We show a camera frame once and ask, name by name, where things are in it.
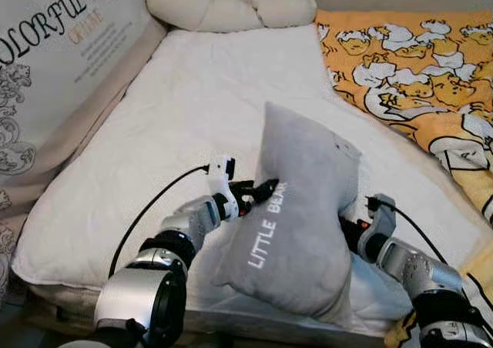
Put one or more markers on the grey little bear pillow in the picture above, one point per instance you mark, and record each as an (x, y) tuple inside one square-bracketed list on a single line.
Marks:
[(300, 209)]

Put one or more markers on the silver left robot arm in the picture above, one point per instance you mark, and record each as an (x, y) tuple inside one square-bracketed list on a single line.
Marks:
[(146, 294)]

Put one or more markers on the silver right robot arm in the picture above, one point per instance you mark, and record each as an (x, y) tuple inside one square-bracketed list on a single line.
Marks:
[(420, 271)]

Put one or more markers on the white quilted mattress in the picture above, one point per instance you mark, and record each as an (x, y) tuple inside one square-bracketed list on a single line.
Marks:
[(192, 109)]

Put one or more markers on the orange duck print blanket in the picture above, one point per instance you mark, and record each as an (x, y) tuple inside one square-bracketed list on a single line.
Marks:
[(416, 78)]

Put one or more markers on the cream braided bolster pillow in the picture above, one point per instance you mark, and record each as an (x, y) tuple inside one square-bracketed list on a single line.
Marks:
[(223, 13)]

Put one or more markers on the printed beige headboard cushion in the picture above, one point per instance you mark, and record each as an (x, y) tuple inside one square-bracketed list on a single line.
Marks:
[(62, 55)]

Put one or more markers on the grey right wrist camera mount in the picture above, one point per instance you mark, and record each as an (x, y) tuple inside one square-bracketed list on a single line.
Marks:
[(381, 225)]

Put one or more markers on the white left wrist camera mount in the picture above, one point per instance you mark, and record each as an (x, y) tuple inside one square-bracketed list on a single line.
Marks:
[(219, 175)]

